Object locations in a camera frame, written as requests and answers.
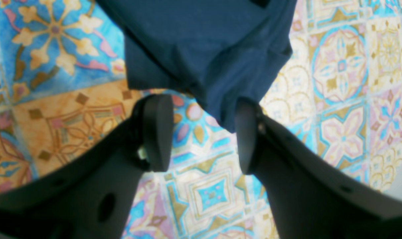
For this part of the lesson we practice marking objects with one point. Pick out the patterned colourful tablecloth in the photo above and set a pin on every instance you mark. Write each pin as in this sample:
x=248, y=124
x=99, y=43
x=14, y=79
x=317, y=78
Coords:
x=62, y=88

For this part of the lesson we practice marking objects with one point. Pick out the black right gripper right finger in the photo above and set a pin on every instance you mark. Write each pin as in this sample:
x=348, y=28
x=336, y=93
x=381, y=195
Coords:
x=309, y=199

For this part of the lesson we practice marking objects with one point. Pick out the dark navy t-shirt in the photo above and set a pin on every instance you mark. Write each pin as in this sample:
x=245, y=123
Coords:
x=216, y=50

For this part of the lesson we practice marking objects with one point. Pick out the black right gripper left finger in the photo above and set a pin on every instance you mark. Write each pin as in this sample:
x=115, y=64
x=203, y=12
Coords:
x=91, y=197

